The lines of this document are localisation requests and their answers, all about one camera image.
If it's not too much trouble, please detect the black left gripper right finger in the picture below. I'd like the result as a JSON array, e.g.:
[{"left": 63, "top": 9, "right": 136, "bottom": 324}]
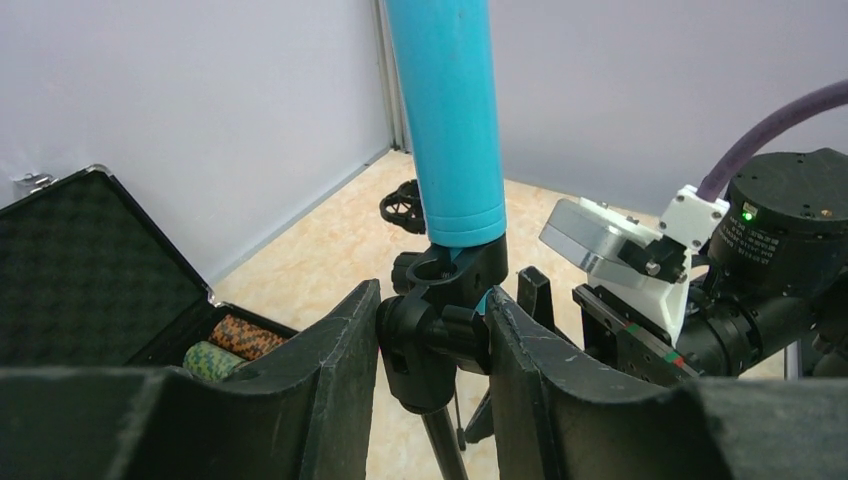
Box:
[{"left": 485, "top": 288, "right": 847, "bottom": 479}]

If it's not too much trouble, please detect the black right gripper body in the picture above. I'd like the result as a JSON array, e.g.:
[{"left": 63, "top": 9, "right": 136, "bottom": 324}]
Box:
[{"left": 572, "top": 284, "right": 703, "bottom": 387}]

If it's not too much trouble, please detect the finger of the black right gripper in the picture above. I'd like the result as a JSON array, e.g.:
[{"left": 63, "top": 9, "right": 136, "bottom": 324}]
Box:
[{"left": 517, "top": 266, "right": 557, "bottom": 333}]

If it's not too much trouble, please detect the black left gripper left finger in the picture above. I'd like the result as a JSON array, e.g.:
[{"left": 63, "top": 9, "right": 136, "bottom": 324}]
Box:
[{"left": 1, "top": 279, "right": 380, "bottom": 479}]

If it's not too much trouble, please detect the black tripod clip mic stand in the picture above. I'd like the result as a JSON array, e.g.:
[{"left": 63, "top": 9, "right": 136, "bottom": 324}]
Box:
[{"left": 376, "top": 237, "right": 509, "bottom": 479}]

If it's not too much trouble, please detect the blue toy microphone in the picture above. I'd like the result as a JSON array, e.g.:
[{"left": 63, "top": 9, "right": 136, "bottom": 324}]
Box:
[{"left": 386, "top": 1, "right": 507, "bottom": 248}]

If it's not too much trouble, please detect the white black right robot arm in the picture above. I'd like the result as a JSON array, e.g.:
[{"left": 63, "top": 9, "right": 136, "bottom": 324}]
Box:
[{"left": 540, "top": 148, "right": 847, "bottom": 386}]

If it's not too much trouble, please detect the orange brown chip stack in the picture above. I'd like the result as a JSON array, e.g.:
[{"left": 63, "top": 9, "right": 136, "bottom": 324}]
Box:
[{"left": 208, "top": 315, "right": 287, "bottom": 361}]

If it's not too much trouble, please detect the green red chip stack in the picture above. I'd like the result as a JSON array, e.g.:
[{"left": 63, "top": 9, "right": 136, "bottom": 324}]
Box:
[{"left": 182, "top": 341, "right": 249, "bottom": 382}]

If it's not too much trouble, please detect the black poker chip case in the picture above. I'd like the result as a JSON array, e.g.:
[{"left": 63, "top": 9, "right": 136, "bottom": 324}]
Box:
[{"left": 1, "top": 167, "right": 294, "bottom": 367}]

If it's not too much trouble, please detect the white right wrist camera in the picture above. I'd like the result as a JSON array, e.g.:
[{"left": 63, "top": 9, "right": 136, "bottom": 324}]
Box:
[{"left": 539, "top": 185, "right": 730, "bottom": 346}]

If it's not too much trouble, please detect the black tripod shock-mount stand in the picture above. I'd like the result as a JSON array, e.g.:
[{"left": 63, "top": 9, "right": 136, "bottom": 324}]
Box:
[{"left": 379, "top": 179, "right": 426, "bottom": 235}]

